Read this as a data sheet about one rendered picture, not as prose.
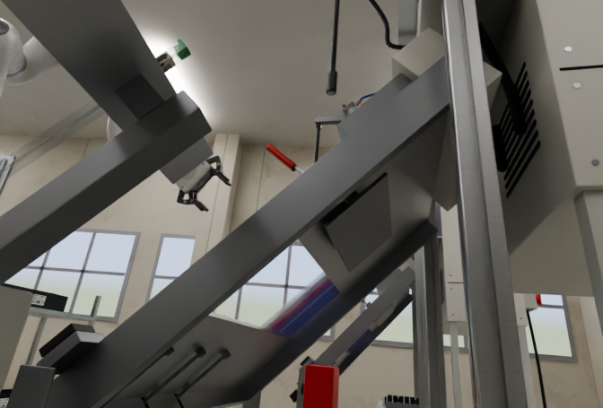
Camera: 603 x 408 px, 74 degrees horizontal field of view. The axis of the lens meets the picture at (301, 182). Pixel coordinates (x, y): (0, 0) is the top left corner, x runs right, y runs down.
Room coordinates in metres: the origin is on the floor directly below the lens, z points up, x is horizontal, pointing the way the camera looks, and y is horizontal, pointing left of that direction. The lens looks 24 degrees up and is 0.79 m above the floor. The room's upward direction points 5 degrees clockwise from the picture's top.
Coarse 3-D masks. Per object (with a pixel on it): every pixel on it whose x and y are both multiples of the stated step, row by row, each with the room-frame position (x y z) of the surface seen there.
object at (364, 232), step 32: (416, 160) 0.65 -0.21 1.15; (384, 192) 0.57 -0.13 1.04; (416, 192) 0.80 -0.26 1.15; (320, 224) 0.62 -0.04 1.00; (352, 224) 0.60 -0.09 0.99; (384, 224) 0.71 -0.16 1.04; (416, 224) 1.04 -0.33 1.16; (320, 256) 0.75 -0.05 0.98; (352, 256) 0.75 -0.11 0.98; (384, 256) 1.10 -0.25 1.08; (352, 288) 1.15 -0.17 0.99
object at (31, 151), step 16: (176, 48) 0.32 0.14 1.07; (176, 64) 0.34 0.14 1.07; (80, 112) 0.34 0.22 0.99; (96, 112) 0.34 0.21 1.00; (48, 128) 0.34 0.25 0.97; (64, 128) 0.34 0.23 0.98; (80, 128) 0.35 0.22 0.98; (32, 144) 0.34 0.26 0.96; (48, 144) 0.35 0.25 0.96; (16, 160) 0.34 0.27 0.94; (32, 160) 0.35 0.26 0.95; (0, 176) 0.35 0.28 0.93
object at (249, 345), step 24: (192, 336) 0.68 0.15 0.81; (216, 336) 0.76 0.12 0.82; (240, 336) 0.85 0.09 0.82; (264, 336) 0.96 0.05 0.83; (288, 336) 1.13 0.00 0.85; (168, 360) 0.70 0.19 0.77; (240, 360) 1.00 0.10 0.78; (264, 360) 1.16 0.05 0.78; (144, 384) 0.72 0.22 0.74; (168, 384) 0.80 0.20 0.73; (216, 384) 1.03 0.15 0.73; (240, 384) 1.20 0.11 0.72
